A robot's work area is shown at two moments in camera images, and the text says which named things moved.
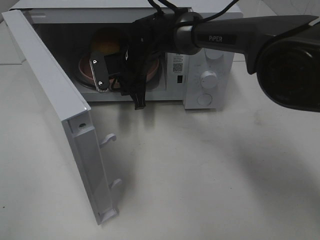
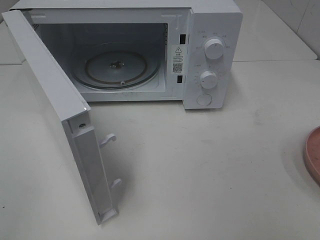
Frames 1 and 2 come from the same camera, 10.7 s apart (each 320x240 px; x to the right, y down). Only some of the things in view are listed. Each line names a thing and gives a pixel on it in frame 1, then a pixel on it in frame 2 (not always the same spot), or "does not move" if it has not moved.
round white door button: x=204 y=99 does not move
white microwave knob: x=208 y=79 does not move
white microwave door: x=73 y=111 does not move
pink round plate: x=152 y=68 to x=311 y=148
